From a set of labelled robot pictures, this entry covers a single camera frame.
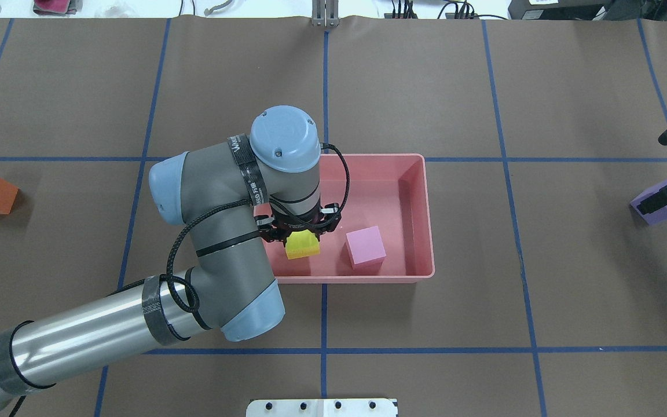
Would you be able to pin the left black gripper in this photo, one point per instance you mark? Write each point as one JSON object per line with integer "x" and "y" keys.
{"x": 297, "y": 225}

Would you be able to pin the purple foam block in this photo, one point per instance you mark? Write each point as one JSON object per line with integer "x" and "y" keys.
{"x": 655, "y": 218}

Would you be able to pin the yellow foam block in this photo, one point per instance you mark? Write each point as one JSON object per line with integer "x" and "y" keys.
{"x": 302, "y": 244}

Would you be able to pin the pink foam block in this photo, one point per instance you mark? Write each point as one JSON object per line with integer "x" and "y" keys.
{"x": 365, "y": 247}

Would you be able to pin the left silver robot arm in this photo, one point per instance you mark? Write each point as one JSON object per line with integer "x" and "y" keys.
{"x": 229, "y": 199}

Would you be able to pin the pink plastic bin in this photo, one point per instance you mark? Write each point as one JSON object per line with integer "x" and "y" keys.
{"x": 388, "y": 191}

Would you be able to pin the red grey cloth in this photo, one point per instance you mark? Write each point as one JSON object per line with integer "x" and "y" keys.
{"x": 56, "y": 7}

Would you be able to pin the white pedestal column base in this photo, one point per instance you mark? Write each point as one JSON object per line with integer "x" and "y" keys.
{"x": 324, "y": 407}

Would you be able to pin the aluminium frame post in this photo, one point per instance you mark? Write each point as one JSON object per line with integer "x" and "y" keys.
{"x": 325, "y": 13}

